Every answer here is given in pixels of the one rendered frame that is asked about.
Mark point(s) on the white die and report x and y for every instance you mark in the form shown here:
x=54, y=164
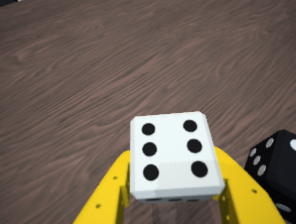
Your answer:
x=172, y=159

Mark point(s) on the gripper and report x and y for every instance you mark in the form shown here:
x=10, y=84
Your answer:
x=242, y=201

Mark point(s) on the black die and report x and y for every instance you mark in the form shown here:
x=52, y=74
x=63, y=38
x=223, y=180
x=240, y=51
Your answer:
x=272, y=164

